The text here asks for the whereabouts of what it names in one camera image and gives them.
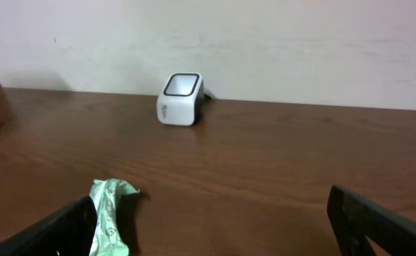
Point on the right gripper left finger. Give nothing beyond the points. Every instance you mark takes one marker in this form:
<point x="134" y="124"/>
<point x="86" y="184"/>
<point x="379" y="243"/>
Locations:
<point x="68" y="231"/>

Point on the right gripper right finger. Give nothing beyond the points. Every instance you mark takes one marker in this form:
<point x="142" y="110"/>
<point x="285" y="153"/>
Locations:
<point x="356" y="221"/>

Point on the light green wipes packet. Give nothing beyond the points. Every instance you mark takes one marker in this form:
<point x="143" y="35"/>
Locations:
<point x="106" y="196"/>

